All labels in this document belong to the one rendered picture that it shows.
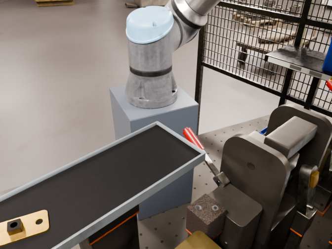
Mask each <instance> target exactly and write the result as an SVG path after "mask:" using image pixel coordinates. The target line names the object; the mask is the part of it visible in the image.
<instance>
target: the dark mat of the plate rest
mask: <svg viewBox="0 0 332 249"><path fill-rule="evenodd" d="M200 154H201V153H200V152H198V151H197V150H195V149H193V148H192V147H190V146H189V145H187V144H186V143H184V142H183V141H181V140H180V139H178V138H177V137H175V136H174V135H172V134H171V133H169V132H168V131H166V130H165V129H163V128H162V127H160V126H159V125H156V126H154V127H152V128H150V129H147V130H145V131H143V132H141V133H139V134H137V135H135V136H133V137H131V138H129V139H127V140H125V141H123V142H121V143H119V144H117V145H115V146H113V147H111V148H109V149H107V150H105V151H103V152H101V153H99V154H97V155H95V156H93V157H91V158H88V159H86V160H84V161H82V162H80V163H78V164H76V165H74V166H72V167H70V168H68V169H66V170H64V171H62V172H60V173H58V174H56V175H54V176H52V177H50V178H48V179H46V180H44V181H42V182H40V183H38V184H36V185H34V186H32V187H29V188H27V189H25V190H23V191H21V192H19V193H17V194H15V195H13V196H11V197H9V198H7V199H5V200H3V201H1V202H0V223H2V222H5V221H9V220H12V219H15V218H19V217H22V216H25V215H28V214H31V213H35V212H38V211H41V210H47V212H48V220H49V230H48V231H47V232H45V233H42V234H39V235H36V236H32V237H29V238H26V239H23V240H20V241H17V242H14V243H11V244H8V245H5V246H2V247H0V249H51V248H53V247H55V246H56V245H58V244H59V243H61V242H62V241H64V240H66V239H67V238H69V237H70V236H72V235H73V234H75V233H77V232H78V231H80V230H81V229H83V228H85V227H86V226H88V225H89V224H91V223H93V222H94V221H96V220H97V219H99V218H100V217H102V216H104V215H105V214H107V213H108V212H110V211H111V210H113V209H115V208H116V207H118V206H119V205H121V204H123V203H124V202H126V201H127V200H129V199H130V198H132V197H134V196H135V195H137V194H138V193H140V192H142V191H143V190H145V189H146V188H148V187H149V186H151V185H153V184H154V183H156V182H157V181H159V180H160V179H162V178H164V177H165V176H167V175H168V174H170V173H172V172H173V171H175V170H176V169H178V168H179V167H181V166H183V165H184V164H186V163H187V162H189V161H190V160H192V159H193V158H195V157H197V156H198V155H200Z"/></svg>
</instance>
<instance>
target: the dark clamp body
mask: <svg viewBox="0 0 332 249"><path fill-rule="evenodd" d="M208 195H209V196H210V197H211V198H213V199H214V200H215V201H217V202H218V203H219V204H221V205H222V206H223V207H225V208H226V215H225V220H224V226H223V230H222V232H221V233H220V234H219V237H218V243H217V245H219V246H220V247H221V248H222V249H250V248H251V247H252V243H253V240H254V237H255V233H256V230H257V226H258V223H259V219H260V216H261V213H262V206H261V205H260V204H259V203H258V202H256V201H255V200H253V199H252V198H250V197H249V196H247V195H246V194H245V193H243V192H242V191H240V190H239V189H237V188H236V187H234V186H233V185H232V184H230V183H228V184H227V185H226V186H224V187H222V186H218V187H217V188H216V189H214V190H213V191H212V192H210V193H209V194H208Z"/></svg>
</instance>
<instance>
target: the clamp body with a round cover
mask: <svg viewBox="0 0 332 249"><path fill-rule="evenodd" d="M175 249H222V248H221V247H220V246H219V245H217V244H216V243H215V242H214V241H213V240H212V239H211V238H209V237H208V236H207V235H206V234H205V233H204V232H202V231H196V232H194V233H193V234H192V235H190V236H189V237H188V238H187V239H186V240H184V241H183V242H182V243H181V244H180V245H178V246H177V247H176V248H175Z"/></svg>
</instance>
